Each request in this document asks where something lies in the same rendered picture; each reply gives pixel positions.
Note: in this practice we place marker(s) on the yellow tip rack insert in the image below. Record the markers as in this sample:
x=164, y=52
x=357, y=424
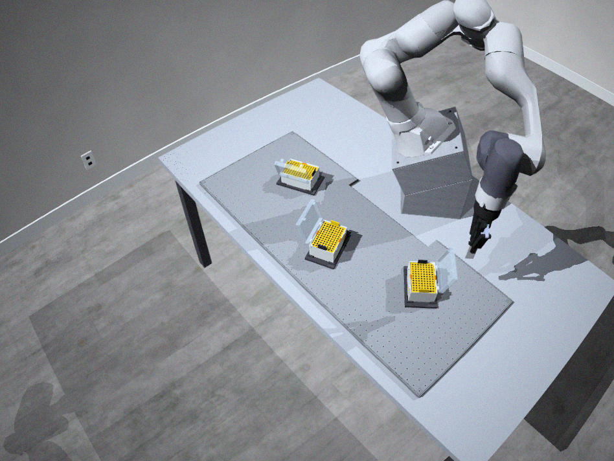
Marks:
x=328, y=236
x=310, y=169
x=422, y=277

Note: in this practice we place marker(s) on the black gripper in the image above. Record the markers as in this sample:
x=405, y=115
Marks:
x=481, y=222

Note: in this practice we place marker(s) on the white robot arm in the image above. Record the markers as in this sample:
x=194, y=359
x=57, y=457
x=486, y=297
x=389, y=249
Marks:
x=421, y=130

